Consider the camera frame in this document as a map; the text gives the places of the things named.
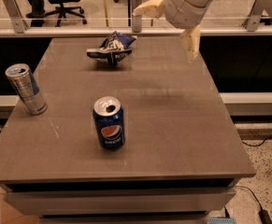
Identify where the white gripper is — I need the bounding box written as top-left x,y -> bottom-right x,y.
133,0 -> 208,63

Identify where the glass railing with metal posts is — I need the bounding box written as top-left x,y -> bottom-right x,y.
0,0 -> 272,37

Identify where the blue box on floor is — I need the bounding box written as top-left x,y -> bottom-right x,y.
207,217 -> 236,224

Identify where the blue pepsi can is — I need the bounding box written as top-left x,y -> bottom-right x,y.
93,96 -> 124,150

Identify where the grey drawer cabinet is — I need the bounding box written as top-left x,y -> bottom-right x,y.
4,187 -> 236,221

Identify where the blue chip bag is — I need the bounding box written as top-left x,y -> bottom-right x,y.
86,31 -> 136,65

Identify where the silver energy drink can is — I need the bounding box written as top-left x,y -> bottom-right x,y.
5,63 -> 47,115

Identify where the black power cable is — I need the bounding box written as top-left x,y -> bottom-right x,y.
223,135 -> 272,224

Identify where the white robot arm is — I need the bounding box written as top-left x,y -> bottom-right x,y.
133,0 -> 272,62

